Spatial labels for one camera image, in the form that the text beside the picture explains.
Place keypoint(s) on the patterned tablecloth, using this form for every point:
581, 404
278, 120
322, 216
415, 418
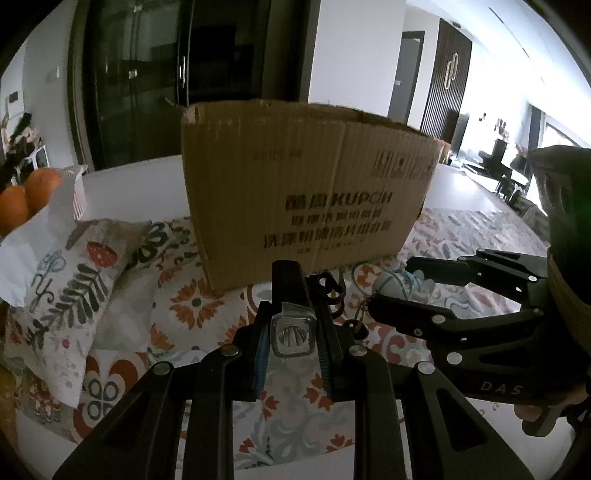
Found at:
194, 300

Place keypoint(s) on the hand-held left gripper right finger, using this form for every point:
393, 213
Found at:
325, 355

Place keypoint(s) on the floral tissue pack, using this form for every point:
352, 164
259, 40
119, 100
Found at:
78, 295

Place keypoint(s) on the dark interior door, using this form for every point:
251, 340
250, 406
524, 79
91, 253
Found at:
406, 78

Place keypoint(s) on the cluttered side shelf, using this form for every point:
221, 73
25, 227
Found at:
21, 147

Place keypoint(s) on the person's right hand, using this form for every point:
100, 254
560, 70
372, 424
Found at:
526, 413

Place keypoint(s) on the white wall switch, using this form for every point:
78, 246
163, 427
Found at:
53, 73

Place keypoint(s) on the dark background furniture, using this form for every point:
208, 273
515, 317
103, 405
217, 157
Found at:
501, 159

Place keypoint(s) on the brown cardboard box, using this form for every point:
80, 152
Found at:
286, 184

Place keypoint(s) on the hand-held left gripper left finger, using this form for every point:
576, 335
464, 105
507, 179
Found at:
261, 364

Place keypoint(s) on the dark slatted wall panel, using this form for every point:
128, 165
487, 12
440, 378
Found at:
448, 78

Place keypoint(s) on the wall intercom panel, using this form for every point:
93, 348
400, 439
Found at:
12, 98

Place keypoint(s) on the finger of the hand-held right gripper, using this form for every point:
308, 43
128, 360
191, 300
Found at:
503, 272
429, 323

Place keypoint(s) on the dark glass cabinet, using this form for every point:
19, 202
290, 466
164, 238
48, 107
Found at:
184, 78

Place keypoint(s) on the orange fruit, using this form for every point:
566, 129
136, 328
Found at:
42, 189
11, 210

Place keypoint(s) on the white plastic container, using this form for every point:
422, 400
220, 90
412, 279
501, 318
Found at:
76, 194

